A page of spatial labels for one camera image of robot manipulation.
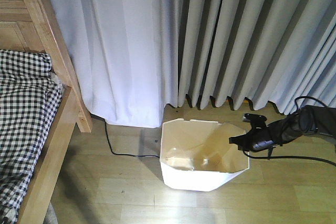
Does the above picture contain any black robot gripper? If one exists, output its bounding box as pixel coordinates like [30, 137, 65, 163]
[229, 123, 285, 152]

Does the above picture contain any white plastic trash bin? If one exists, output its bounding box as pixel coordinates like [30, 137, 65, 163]
[160, 119, 249, 191]

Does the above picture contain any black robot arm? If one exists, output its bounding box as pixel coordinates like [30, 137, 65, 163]
[229, 105, 335, 152]

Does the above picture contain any grey pleated curtain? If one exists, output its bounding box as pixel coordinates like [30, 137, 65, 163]
[163, 0, 335, 114]

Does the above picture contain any white sheer curtain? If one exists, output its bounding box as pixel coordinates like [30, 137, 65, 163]
[51, 0, 182, 127]

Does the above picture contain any black white checkered bedding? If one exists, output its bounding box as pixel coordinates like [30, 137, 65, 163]
[1, 49, 62, 223]

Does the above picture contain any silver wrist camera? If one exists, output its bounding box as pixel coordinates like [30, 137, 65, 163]
[243, 113, 267, 123]

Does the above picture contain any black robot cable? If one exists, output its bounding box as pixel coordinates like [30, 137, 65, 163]
[242, 95, 336, 167]

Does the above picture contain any black floor power cord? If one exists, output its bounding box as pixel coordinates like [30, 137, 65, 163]
[104, 119, 161, 158]

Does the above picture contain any wooden bed frame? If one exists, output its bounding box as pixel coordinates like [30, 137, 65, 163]
[1, 0, 92, 223]

